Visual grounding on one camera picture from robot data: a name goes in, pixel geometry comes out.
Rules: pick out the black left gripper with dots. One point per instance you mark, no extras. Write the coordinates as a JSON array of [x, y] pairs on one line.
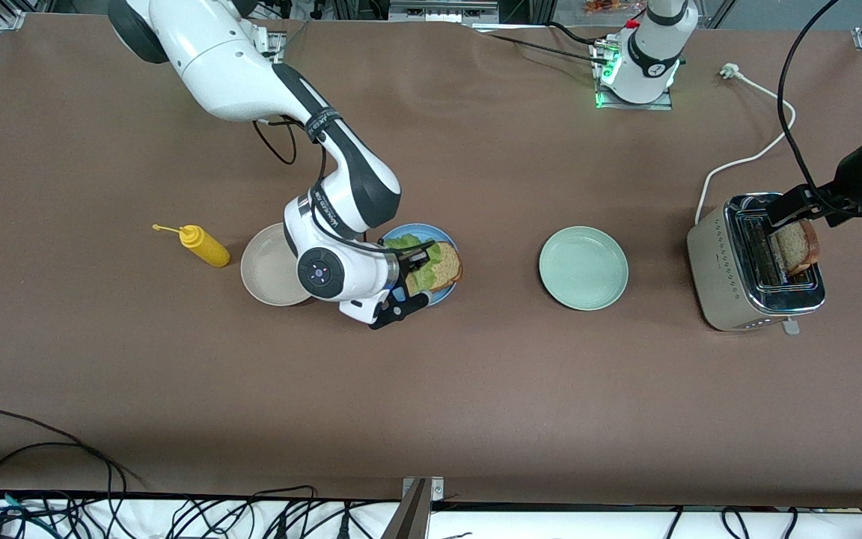
[[848, 177]]

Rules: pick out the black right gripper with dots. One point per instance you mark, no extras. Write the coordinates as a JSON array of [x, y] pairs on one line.
[[406, 260]]

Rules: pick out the green lettuce leaf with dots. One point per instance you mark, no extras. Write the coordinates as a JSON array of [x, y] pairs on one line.
[[425, 278]]

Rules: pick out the brown bread slice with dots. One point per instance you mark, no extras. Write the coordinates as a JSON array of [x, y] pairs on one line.
[[447, 269], [794, 247]]

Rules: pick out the yellow squeeze bottle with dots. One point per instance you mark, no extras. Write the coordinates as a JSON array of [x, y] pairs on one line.
[[206, 248]]

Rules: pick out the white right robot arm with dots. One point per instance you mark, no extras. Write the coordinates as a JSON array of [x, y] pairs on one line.
[[214, 67]]

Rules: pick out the blue plate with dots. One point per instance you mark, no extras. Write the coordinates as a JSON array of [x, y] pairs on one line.
[[431, 229]]

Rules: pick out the beige white plate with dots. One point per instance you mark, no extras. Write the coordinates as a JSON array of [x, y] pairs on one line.
[[266, 277]]

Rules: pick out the light green plate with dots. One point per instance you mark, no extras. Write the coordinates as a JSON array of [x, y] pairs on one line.
[[584, 269]]

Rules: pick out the silver beige toaster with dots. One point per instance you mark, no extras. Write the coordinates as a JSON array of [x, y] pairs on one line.
[[715, 269]]

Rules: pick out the grey metal box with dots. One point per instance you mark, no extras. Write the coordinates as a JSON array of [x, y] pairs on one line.
[[438, 11]]

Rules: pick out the dark metal beam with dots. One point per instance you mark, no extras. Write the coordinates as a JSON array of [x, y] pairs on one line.
[[410, 516]]

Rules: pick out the orange food tray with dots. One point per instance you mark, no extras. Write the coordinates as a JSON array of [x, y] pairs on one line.
[[610, 6]]

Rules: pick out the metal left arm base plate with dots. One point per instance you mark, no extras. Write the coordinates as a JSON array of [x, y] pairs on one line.
[[633, 107]]

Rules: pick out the small metal table bracket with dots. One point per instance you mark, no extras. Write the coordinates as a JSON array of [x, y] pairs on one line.
[[431, 486]]

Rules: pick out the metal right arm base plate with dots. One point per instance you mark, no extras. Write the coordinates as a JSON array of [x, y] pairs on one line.
[[275, 45]]

